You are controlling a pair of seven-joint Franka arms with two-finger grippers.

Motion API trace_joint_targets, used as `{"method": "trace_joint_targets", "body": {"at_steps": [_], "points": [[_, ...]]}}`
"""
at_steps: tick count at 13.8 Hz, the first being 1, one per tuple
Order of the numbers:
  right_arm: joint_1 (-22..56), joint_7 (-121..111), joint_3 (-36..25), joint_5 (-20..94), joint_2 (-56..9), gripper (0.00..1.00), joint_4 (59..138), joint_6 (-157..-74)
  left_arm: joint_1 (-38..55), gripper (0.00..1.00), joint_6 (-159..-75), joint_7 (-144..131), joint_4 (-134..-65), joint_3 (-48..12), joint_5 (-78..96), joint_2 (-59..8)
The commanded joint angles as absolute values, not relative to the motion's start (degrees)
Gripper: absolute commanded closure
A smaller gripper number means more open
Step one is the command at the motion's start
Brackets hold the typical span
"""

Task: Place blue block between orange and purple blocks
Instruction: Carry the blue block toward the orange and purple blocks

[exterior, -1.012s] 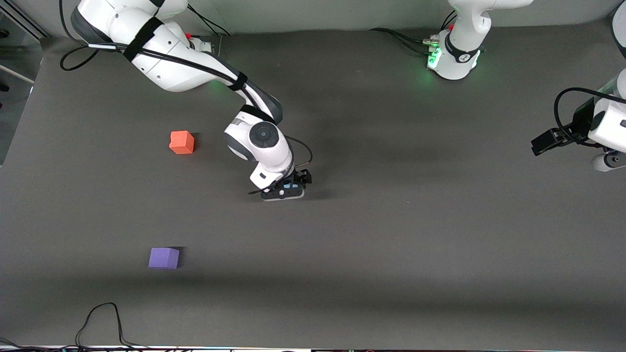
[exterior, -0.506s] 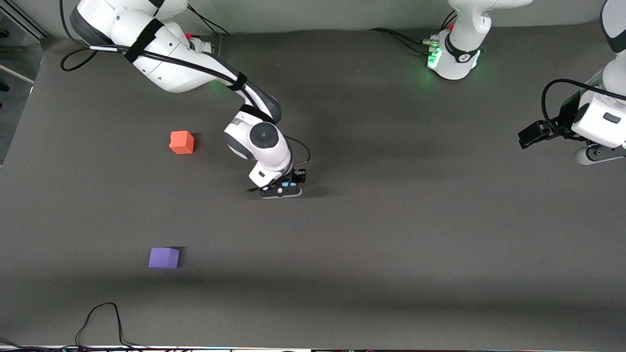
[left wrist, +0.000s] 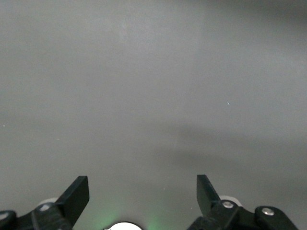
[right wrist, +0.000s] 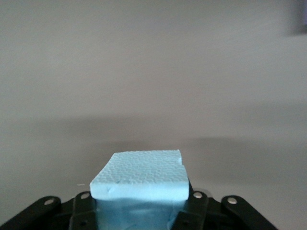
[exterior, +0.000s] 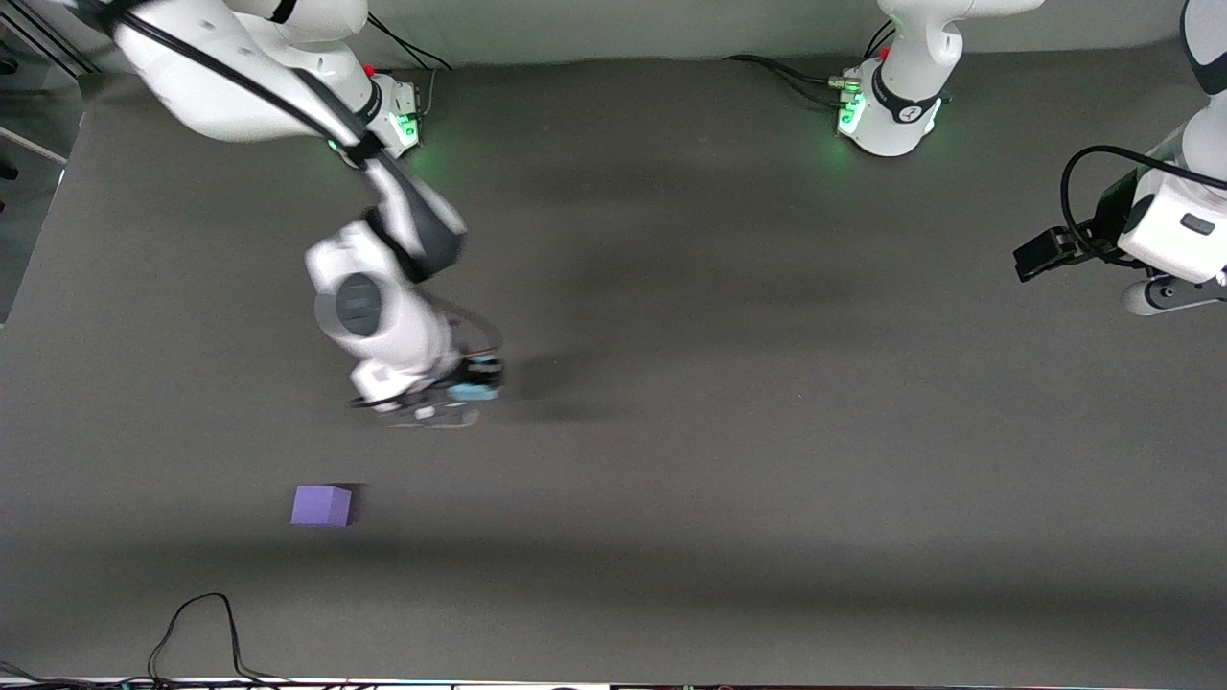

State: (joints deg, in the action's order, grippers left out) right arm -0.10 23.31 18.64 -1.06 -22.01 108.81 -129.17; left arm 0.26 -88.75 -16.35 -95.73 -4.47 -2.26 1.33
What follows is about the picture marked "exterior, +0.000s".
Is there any purple foam block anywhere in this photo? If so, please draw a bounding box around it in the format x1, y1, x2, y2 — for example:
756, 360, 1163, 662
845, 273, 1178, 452
290, 485, 353, 528

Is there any black left arm wrist cable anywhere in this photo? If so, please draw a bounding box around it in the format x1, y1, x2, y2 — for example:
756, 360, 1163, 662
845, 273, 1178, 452
1059, 145, 1227, 269

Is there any black arm wrist cable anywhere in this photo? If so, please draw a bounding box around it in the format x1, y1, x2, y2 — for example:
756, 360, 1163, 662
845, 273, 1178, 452
1059, 145, 1227, 269
72, 0, 384, 169

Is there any black cable at table edge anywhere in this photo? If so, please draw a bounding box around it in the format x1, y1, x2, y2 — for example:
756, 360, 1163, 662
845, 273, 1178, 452
0, 592, 317, 689

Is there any black left arm base cable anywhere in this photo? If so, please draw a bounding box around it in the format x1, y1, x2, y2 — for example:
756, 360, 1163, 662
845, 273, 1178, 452
724, 19, 897, 108

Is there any black arm base cable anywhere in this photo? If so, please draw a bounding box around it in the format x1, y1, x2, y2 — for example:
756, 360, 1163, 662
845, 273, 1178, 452
364, 10, 453, 121
724, 19, 897, 108

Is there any black right arm base cable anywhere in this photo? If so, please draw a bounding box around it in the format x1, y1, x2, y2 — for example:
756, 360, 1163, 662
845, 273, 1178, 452
364, 10, 453, 121

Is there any black right arm wrist cable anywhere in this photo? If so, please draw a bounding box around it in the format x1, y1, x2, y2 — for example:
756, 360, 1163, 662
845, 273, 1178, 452
72, 0, 384, 169

